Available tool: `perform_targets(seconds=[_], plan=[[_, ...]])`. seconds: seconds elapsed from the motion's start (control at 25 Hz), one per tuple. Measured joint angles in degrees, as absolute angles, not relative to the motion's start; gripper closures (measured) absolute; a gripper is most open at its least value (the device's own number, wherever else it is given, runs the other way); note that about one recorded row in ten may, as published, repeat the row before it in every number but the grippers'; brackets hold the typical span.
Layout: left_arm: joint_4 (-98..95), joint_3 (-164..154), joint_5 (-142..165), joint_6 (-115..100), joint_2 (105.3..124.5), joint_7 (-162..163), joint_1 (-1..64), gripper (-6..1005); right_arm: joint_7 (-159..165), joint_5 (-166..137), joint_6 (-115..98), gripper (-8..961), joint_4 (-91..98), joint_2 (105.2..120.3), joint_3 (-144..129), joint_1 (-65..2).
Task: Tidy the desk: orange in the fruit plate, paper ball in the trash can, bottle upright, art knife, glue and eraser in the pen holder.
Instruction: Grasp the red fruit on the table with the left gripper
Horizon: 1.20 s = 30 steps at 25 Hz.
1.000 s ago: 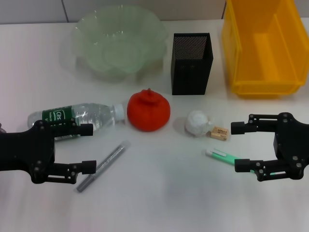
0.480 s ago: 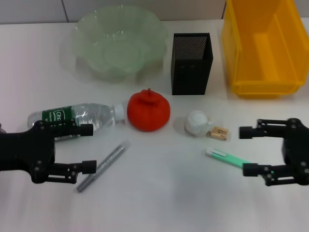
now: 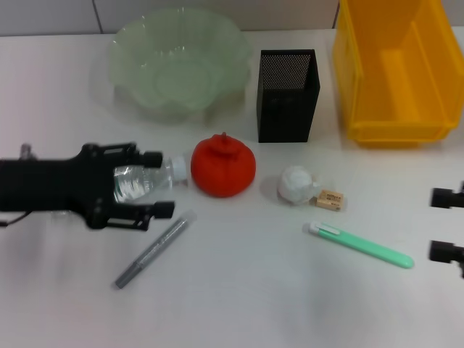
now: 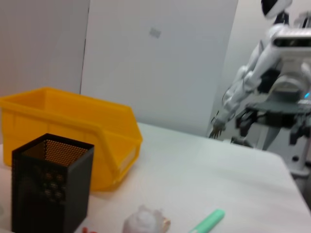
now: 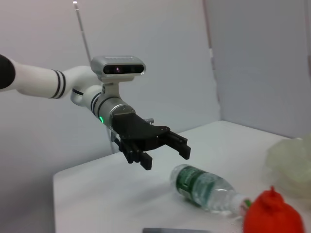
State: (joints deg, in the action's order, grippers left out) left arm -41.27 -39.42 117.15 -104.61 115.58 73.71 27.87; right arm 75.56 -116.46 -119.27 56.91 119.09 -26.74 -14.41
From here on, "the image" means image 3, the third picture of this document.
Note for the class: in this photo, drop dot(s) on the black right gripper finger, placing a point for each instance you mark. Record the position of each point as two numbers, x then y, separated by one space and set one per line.
444 251
446 197

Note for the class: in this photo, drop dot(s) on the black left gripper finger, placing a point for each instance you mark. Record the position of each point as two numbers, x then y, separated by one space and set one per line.
165 210

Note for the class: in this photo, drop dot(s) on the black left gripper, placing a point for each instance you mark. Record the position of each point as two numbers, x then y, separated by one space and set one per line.
43 185

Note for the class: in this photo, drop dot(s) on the clear plastic water bottle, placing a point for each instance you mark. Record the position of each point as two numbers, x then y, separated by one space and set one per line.
152 179

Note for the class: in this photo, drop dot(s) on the grey marker pen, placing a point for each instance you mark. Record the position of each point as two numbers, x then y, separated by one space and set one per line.
156 250

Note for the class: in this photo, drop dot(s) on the orange-red toy fruit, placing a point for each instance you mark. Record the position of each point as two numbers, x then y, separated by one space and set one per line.
223 170

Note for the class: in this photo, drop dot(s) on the mint green pen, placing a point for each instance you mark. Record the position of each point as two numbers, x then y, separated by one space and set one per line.
359 244

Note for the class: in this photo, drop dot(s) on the small beige eraser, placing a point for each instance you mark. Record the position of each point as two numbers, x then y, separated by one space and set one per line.
330 200

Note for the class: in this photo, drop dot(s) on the white paper ball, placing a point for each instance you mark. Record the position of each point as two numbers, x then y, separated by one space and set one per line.
295 185

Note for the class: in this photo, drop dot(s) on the pale green wavy fruit bowl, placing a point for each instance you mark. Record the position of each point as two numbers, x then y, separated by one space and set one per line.
174 69

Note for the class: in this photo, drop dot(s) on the black mesh pen holder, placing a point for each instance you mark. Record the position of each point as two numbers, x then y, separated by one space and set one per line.
286 108

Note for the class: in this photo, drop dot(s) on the yellow plastic bin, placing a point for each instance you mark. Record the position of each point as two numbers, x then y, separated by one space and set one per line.
395 72

